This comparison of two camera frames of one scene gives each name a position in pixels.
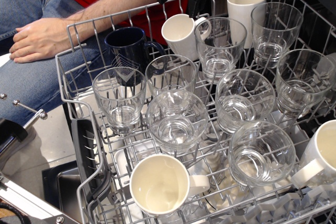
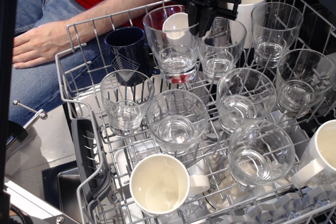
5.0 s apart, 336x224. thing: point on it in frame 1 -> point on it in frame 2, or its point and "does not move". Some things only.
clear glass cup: x=177 y=119 does not move
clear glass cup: x=274 y=27 does not move
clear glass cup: x=169 y=72 -> x=175 y=46
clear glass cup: x=242 y=96 does not move
